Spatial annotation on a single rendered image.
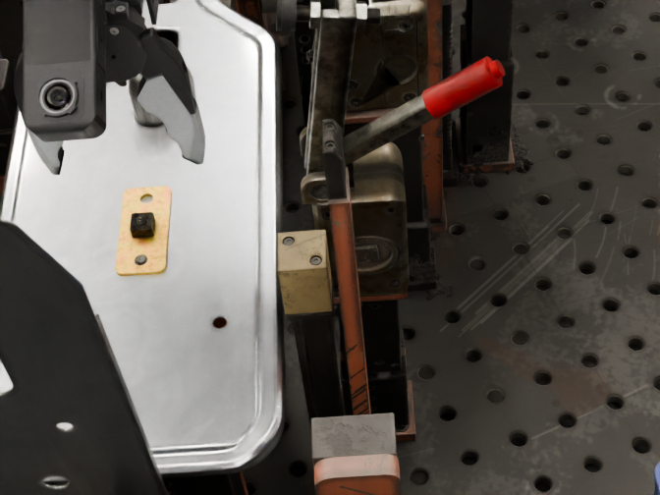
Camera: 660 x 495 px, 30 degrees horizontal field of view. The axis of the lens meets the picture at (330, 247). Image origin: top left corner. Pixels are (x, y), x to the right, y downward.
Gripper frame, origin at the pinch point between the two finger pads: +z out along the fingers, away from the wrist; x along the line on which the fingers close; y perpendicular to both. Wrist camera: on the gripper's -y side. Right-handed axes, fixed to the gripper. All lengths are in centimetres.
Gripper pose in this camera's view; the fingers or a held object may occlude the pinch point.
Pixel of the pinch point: (125, 167)
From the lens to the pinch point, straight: 89.6
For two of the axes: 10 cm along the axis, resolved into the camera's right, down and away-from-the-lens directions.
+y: -0.2, -7.4, 6.7
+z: 0.8, 6.7, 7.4
